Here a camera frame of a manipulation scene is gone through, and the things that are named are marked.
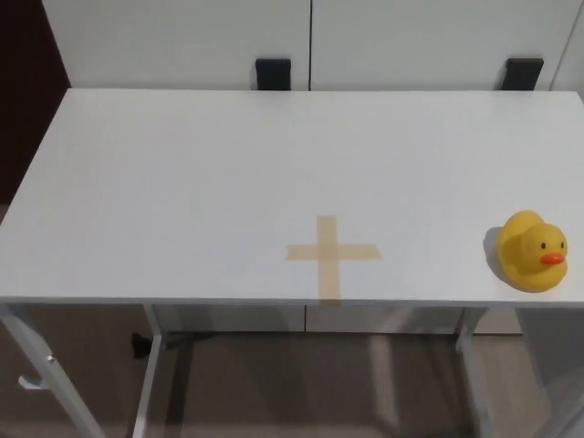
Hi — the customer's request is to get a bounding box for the yellow rubber duck toy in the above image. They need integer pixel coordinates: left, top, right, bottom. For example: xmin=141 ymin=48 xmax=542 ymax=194
xmin=496 ymin=209 xmax=569 ymax=293

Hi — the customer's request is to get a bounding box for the grey desk crossbar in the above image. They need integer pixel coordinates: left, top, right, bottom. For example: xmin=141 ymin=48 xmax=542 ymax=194
xmin=162 ymin=330 xmax=462 ymax=344

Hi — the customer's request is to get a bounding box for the white inner desk leg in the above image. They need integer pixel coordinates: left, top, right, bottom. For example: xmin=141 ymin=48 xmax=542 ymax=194
xmin=131 ymin=304 xmax=166 ymax=438
xmin=454 ymin=306 xmax=496 ymax=438

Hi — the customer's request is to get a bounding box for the white slanted desk leg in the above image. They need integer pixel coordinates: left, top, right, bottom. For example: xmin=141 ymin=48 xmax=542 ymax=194
xmin=0 ymin=304 xmax=107 ymax=438

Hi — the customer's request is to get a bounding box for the white wide desk leg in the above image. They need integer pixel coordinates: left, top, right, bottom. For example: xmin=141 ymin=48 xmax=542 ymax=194
xmin=515 ymin=308 xmax=584 ymax=438

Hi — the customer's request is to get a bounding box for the long beige tape strip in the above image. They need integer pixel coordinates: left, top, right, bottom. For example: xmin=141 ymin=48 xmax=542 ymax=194
xmin=316 ymin=214 xmax=342 ymax=308

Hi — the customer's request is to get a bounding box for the white cabinet door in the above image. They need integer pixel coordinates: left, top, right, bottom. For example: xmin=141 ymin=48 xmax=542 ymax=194
xmin=310 ymin=0 xmax=577 ymax=93
xmin=43 ymin=0 xmax=313 ymax=91

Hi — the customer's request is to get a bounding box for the white metal hook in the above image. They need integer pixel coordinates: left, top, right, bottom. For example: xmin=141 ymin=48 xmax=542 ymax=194
xmin=16 ymin=373 xmax=45 ymax=392

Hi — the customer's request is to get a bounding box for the left black wall bracket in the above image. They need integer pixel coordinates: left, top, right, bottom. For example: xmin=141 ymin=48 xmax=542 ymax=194
xmin=255 ymin=57 xmax=292 ymax=91

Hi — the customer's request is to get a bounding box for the black wall bracket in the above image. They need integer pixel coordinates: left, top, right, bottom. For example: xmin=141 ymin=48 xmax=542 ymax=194
xmin=503 ymin=57 xmax=546 ymax=92
xmin=255 ymin=57 xmax=292 ymax=91

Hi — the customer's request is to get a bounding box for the right black wall bracket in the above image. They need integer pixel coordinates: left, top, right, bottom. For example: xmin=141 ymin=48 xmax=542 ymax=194
xmin=503 ymin=57 xmax=546 ymax=92

